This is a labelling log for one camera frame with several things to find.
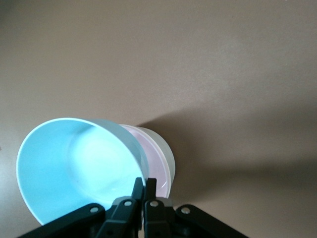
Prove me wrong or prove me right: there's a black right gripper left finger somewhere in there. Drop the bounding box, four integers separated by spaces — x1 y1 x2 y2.
14 177 145 238

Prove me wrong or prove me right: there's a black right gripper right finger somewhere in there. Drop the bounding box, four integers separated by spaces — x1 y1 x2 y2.
143 178 251 238

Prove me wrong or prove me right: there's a pink bowl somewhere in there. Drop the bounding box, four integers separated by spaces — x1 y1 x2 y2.
119 124 172 199

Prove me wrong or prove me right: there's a blue bowl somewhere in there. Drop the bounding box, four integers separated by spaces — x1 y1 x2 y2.
16 117 150 227

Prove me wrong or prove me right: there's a white bowl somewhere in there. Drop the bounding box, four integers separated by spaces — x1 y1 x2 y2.
138 126 177 185

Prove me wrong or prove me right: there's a brown table cover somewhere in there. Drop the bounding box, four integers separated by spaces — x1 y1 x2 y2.
0 0 317 238

